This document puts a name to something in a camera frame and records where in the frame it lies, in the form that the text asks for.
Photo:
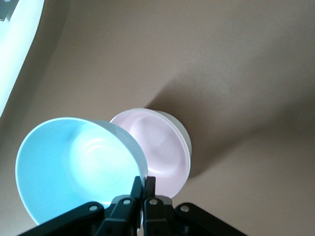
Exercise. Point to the blue plastic bowl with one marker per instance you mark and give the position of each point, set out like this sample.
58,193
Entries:
61,159

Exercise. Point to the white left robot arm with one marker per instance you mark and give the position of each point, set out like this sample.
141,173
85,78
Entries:
14,49

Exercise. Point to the pink plastic bowl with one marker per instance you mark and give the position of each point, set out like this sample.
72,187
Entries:
162,152

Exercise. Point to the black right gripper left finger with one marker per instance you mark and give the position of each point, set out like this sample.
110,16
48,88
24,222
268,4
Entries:
123,216

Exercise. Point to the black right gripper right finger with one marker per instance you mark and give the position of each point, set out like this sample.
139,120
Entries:
157,218

